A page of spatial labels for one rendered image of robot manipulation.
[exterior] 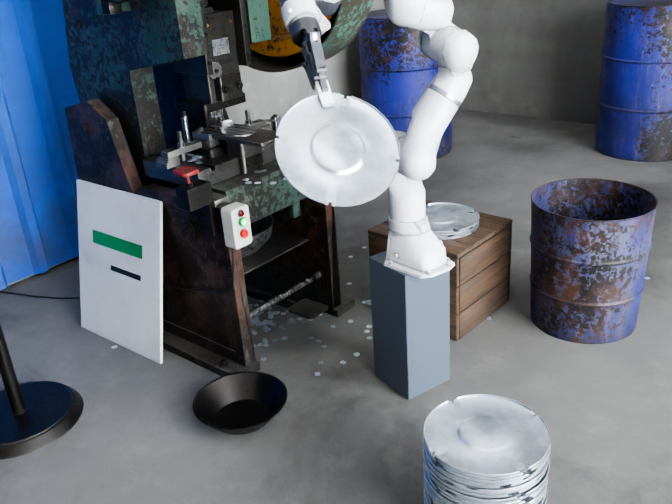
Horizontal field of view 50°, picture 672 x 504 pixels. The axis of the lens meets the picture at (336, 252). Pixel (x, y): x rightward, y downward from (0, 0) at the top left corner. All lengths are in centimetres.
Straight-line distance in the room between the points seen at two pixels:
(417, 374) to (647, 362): 80
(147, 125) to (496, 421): 158
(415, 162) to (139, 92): 107
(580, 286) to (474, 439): 100
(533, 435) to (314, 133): 86
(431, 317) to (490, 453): 68
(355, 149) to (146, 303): 127
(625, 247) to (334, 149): 123
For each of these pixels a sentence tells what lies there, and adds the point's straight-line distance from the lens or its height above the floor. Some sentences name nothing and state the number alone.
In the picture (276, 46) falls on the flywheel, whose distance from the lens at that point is 278.
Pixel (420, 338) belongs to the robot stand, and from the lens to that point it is 228.
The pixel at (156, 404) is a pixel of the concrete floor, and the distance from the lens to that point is 251.
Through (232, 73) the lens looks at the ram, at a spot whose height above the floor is 98.
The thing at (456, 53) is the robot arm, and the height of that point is 107.
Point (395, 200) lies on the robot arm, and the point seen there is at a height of 66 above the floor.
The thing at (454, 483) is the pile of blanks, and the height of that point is 26.
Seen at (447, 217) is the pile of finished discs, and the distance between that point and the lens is 271.
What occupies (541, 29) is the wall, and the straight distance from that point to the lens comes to 547.
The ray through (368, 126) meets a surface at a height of 97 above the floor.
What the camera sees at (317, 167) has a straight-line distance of 163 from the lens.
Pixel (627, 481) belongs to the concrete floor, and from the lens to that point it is 216.
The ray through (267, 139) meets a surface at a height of 78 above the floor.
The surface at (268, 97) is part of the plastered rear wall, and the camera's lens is 443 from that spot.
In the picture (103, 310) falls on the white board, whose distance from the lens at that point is 293.
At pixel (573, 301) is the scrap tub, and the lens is 262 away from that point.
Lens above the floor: 141
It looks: 25 degrees down
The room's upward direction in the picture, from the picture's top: 4 degrees counter-clockwise
